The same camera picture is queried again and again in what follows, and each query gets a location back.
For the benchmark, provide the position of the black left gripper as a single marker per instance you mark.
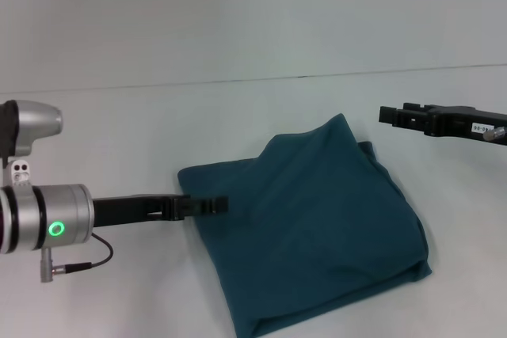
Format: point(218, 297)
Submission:
point(134, 211)

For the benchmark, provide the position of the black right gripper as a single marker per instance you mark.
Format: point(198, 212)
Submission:
point(463, 122)

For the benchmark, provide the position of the teal t-shirt with FREE print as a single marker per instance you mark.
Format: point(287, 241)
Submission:
point(309, 215)

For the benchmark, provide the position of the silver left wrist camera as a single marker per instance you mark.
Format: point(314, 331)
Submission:
point(25, 132)

